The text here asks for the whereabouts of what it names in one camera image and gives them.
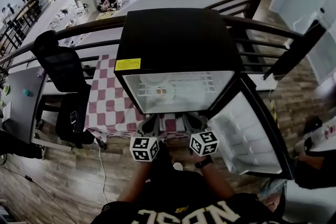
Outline grey desk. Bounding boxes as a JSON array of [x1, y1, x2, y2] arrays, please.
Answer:
[[1, 67, 73, 152]]

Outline black bag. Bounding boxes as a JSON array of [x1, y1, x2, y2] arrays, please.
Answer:
[[303, 115, 323, 134]]

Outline yellow warning label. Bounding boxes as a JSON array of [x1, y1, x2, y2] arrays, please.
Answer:
[[114, 58, 142, 71]]

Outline white floor cable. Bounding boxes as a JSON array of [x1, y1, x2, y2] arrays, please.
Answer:
[[99, 148, 108, 204]]

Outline yellow low table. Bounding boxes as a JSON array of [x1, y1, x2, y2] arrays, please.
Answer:
[[96, 12, 115, 20]]

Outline white plate with food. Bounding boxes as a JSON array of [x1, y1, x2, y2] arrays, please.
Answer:
[[139, 73, 171, 87]]

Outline black floor cable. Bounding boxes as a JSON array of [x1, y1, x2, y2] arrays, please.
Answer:
[[0, 165, 77, 224]]

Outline white wire shelf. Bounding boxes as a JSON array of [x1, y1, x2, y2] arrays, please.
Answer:
[[136, 72, 215, 97]]

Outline red white checkered tablecloth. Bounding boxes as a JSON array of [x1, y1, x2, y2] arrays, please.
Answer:
[[84, 54, 190, 138]]

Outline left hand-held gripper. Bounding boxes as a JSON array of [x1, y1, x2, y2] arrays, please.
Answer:
[[129, 114, 161, 163]]

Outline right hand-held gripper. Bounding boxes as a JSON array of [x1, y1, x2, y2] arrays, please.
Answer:
[[182, 112, 220, 157]]

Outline white plastic bag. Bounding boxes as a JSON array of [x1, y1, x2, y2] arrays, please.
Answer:
[[312, 123, 336, 152]]

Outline black printed shirt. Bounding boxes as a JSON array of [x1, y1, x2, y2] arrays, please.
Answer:
[[90, 193, 284, 224]]

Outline white table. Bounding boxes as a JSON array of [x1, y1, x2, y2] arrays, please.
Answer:
[[283, 178, 336, 224]]

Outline yellow black floor tape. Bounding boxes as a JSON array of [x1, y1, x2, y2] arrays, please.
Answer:
[[269, 99, 279, 124]]

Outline person's left forearm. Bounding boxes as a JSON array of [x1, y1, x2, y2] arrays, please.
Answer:
[[117, 157, 158, 204]]

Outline black mesh office chair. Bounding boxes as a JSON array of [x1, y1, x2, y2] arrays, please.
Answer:
[[31, 30, 108, 150]]

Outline dark wooden railing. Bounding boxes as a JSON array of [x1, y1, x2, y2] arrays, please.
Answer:
[[0, 0, 328, 82]]

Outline white round plate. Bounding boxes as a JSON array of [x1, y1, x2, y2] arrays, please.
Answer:
[[145, 81, 176, 103]]

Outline person's right forearm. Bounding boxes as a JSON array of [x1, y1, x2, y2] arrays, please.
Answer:
[[188, 153, 236, 200]]

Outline black trousers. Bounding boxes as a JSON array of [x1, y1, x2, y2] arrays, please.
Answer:
[[146, 141, 211, 197]]

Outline black mini fridge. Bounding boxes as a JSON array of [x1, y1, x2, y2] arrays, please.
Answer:
[[113, 7, 293, 180]]

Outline black wristband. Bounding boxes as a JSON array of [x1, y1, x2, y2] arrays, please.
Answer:
[[194, 156, 214, 169]]

